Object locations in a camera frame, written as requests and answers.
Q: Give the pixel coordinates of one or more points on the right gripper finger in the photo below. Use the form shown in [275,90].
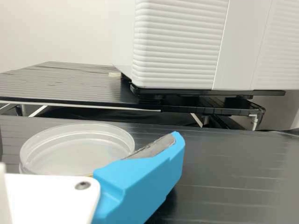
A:
[140,186]

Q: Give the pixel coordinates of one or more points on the petri dish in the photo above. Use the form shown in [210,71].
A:
[70,149]

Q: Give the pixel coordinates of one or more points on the black platform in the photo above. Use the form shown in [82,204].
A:
[210,92]
[58,86]
[233,175]
[210,109]

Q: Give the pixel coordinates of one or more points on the incubator door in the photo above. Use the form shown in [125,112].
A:
[175,46]

